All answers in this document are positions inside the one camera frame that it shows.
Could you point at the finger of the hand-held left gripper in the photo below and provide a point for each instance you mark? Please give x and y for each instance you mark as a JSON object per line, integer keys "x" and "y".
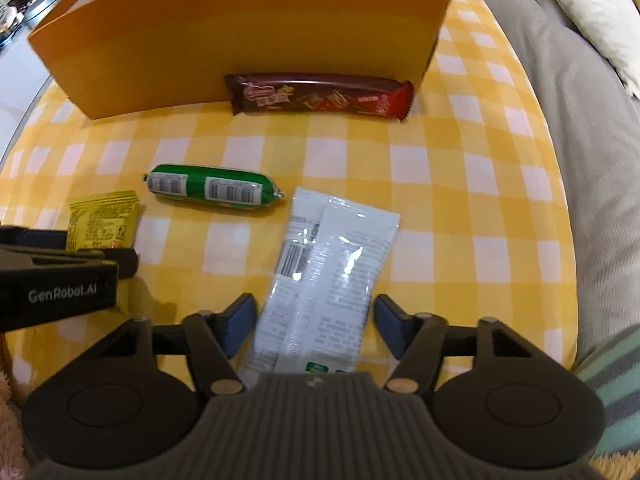
{"x": 30, "y": 237}
{"x": 120, "y": 262}

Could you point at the yellow snack packet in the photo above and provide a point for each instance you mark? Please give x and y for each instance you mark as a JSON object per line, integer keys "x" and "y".
{"x": 102, "y": 217}

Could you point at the pink fluffy cloth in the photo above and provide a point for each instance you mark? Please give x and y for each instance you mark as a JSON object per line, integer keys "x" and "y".
{"x": 10, "y": 410}

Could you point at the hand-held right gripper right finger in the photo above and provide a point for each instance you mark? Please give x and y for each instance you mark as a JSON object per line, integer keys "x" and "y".
{"x": 392, "y": 327}

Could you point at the orange cardboard box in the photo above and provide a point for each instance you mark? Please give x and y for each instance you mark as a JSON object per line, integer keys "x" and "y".
{"x": 225, "y": 35}

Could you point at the beige cushion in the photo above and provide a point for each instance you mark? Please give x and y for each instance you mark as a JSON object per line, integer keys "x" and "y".
{"x": 600, "y": 10}

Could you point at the brown chocolate wafer bar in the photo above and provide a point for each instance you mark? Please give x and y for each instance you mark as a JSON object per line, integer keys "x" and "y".
{"x": 320, "y": 96}

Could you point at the yellow checkered tablecloth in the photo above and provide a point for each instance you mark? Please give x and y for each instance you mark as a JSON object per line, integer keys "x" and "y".
{"x": 450, "y": 200}

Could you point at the teal striped cloth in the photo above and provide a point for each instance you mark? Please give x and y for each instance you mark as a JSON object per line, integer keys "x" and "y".
{"x": 612, "y": 390}

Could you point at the green sausage stick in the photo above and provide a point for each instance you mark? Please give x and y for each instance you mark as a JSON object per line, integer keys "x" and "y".
{"x": 210, "y": 187}

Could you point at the white snack packet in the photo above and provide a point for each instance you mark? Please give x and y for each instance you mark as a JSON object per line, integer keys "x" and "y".
{"x": 325, "y": 270}

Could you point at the grey sofa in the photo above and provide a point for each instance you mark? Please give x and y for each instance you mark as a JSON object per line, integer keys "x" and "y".
{"x": 575, "y": 110}

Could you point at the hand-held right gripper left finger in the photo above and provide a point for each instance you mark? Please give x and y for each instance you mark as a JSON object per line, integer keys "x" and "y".
{"x": 237, "y": 327}

